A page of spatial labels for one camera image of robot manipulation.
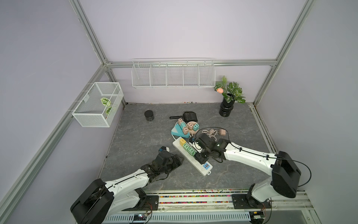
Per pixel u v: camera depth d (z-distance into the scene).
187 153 0.89
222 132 1.01
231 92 0.89
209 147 0.63
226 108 1.06
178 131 0.99
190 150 0.85
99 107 0.80
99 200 0.41
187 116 1.08
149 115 1.09
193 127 0.98
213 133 0.99
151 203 0.74
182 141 0.90
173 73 0.99
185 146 0.87
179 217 1.58
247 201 0.65
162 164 0.66
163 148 0.81
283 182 0.42
